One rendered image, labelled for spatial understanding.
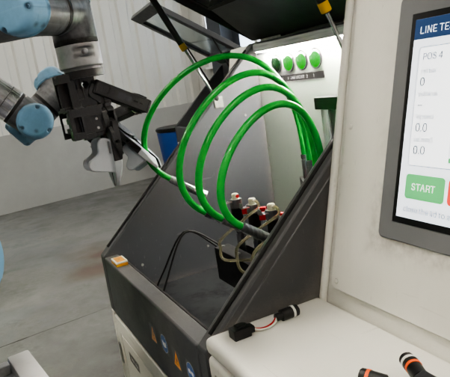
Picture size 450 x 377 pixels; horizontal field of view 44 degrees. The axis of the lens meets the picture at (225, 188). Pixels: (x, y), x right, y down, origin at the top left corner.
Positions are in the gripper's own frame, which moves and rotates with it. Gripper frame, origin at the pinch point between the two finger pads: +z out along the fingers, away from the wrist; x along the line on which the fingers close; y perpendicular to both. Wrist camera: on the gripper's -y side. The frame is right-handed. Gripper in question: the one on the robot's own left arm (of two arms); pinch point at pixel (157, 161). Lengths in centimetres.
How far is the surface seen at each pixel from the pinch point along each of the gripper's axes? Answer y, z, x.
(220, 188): -8.3, 19.8, 30.2
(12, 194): 240, -264, -541
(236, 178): -6.3, 13.0, -33.9
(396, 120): -34, 35, 43
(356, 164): -26, 35, 36
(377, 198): -24, 40, 40
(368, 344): -7, 52, 46
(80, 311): 141, -33, -214
